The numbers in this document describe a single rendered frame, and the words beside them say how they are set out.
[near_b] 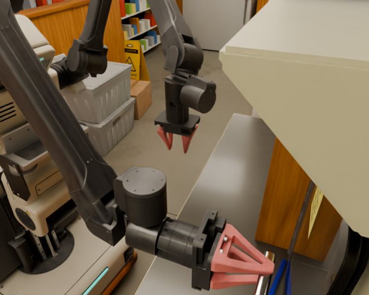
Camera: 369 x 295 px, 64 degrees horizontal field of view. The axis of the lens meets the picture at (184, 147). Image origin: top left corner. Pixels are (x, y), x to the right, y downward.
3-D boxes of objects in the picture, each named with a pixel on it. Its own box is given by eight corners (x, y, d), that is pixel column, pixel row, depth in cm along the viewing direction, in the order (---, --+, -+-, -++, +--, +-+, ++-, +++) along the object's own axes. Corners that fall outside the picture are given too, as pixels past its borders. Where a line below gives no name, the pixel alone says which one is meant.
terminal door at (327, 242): (292, 257, 64) (351, 82, 42) (265, 432, 41) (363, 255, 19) (289, 256, 64) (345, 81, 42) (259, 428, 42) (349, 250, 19)
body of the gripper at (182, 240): (206, 247, 35) (151, 229, 38) (203, 294, 41) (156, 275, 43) (221, 211, 40) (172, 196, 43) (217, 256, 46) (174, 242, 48)
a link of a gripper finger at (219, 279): (274, 278, 33) (195, 251, 36) (264, 310, 37) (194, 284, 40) (282, 233, 39) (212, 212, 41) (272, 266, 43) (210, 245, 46)
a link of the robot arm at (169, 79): (177, 68, 71) (159, 74, 68) (198, 75, 67) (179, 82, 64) (177, 95, 75) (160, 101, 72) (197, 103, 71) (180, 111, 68)
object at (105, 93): (136, 98, 284) (133, 64, 266) (99, 127, 238) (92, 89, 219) (100, 91, 297) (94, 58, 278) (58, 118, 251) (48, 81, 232)
